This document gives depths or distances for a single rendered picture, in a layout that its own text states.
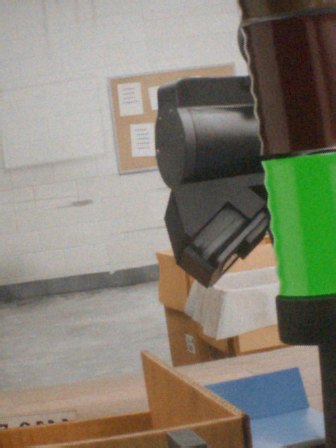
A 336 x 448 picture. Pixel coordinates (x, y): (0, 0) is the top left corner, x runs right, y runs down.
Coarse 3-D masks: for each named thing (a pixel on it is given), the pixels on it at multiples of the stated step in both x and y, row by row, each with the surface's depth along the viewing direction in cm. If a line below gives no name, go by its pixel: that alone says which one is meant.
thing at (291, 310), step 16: (288, 304) 30; (304, 304) 30; (320, 304) 30; (288, 320) 31; (304, 320) 30; (320, 320) 30; (288, 336) 31; (304, 336) 30; (320, 336) 30; (320, 352) 31; (320, 368) 31
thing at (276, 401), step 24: (216, 384) 75; (240, 384) 75; (264, 384) 75; (288, 384) 75; (240, 408) 74; (264, 408) 74; (288, 408) 74; (264, 432) 70; (288, 432) 69; (312, 432) 68
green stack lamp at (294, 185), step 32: (288, 160) 30; (320, 160) 29; (288, 192) 30; (320, 192) 30; (288, 224) 30; (320, 224) 30; (288, 256) 30; (320, 256) 30; (288, 288) 31; (320, 288) 30
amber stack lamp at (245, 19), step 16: (240, 0) 30; (256, 0) 30; (272, 0) 29; (288, 0) 29; (304, 0) 29; (320, 0) 29; (240, 16) 31; (256, 16) 30; (272, 16) 30; (288, 16) 31
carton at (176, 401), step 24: (144, 360) 78; (168, 384) 71; (192, 384) 64; (168, 408) 72; (192, 408) 65; (216, 408) 59; (0, 432) 76; (24, 432) 77; (48, 432) 77; (72, 432) 77; (96, 432) 78; (120, 432) 78; (144, 432) 54; (216, 432) 54; (240, 432) 54
